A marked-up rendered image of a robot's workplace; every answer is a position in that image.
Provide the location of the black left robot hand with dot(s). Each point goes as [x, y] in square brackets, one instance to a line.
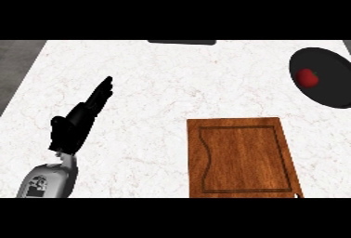
[78, 124]

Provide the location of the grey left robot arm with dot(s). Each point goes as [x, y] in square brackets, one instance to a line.
[51, 179]

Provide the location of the brown wooden cutting board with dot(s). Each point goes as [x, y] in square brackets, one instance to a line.
[243, 158]

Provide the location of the red tomato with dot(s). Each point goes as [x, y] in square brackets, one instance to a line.
[308, 77]

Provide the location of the black round pan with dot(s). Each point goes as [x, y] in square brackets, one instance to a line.
[327, 86]

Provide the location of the dark grey flat appliance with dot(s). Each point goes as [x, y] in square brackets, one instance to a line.
[184, 42]

